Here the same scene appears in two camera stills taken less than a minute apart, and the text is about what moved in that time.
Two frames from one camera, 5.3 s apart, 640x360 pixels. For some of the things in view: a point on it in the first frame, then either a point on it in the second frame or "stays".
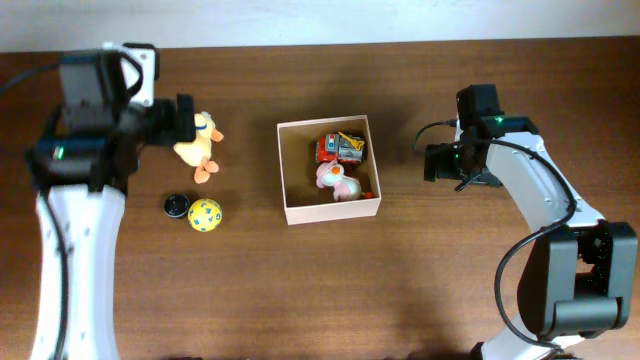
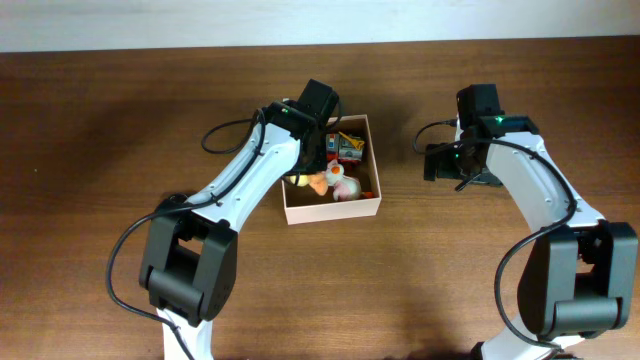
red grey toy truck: [339, 148] stays
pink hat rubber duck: [330, 173] stays
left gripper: [174, 126] to [321, 160]
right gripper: [432, 163] stays
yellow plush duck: [198, 152] to [317, 180]
